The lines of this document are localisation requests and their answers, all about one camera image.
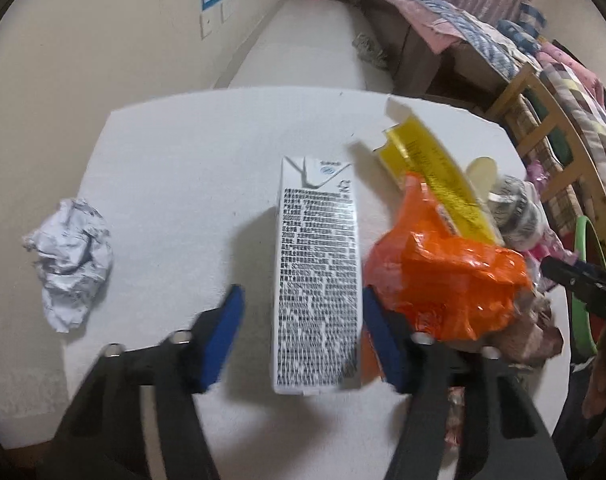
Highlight orange plastic wrapper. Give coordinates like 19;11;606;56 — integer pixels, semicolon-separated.
359;171;532;381

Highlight white paper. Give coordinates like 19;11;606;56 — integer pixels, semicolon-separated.
23;198;114;333

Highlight pink blanket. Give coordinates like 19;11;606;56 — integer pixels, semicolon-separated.
540;42;604;91

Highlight yellow cardboard box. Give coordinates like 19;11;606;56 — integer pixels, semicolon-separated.
375;97;504;247

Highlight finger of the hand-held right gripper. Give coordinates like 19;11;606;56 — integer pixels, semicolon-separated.
540;256;606;322

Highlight red bin with green rim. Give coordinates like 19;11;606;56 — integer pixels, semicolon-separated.
568;212;606;361

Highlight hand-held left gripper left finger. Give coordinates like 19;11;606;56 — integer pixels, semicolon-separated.
38;284;246;480

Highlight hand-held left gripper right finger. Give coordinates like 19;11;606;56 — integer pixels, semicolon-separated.
362;286;569;480

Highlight checkered quilt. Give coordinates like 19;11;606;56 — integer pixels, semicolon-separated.
538;62;606;196

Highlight bed with blue plaid blanket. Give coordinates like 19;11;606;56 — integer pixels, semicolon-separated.
365;0;541;81

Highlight person's right hand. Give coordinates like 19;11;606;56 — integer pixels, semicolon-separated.
582;320;606;421

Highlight dark bed base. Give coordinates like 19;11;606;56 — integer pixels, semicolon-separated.
355;0;484;106

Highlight white milk carton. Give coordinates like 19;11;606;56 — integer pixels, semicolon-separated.
272;155;363;395

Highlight wooden bed frame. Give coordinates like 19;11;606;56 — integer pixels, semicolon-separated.
486;65;606;241

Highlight grey slippers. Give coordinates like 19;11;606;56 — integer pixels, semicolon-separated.
352;34;390;70

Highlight blue plaid pillow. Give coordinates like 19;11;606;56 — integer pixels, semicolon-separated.
518;1;546;36

